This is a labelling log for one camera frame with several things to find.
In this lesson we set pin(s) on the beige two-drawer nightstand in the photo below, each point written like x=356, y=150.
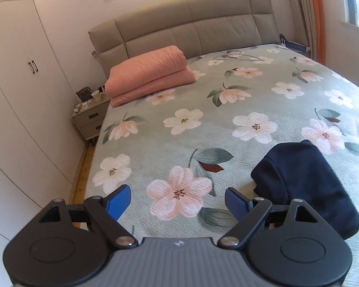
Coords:
x=89, y=119

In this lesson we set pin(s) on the white built-in wardrobe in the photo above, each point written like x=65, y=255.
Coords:
x=40, y=149

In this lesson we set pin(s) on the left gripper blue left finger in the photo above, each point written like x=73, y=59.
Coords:
x=118, y=201

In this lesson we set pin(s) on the navy blue striped hoodie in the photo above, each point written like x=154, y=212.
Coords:
x=299, y=170

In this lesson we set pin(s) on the white mug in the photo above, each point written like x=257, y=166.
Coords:
x=97, y=95

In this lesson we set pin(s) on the blue item beside headboard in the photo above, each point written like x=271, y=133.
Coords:
x=293, y=45

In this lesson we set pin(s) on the beige padded headboard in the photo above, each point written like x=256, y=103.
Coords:
x=196, y=27

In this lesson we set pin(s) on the orange and beige curtain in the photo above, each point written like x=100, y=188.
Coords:
x=309, y=27

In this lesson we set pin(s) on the folded pink quilt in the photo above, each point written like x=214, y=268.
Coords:
x=148, y=73

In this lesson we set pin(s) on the floral green bedspread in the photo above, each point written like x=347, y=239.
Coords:
x=180, y=149

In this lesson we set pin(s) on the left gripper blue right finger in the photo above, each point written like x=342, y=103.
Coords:
x=237, y=203

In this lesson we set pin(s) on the dark picture frame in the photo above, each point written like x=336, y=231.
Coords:
x=84, y=94

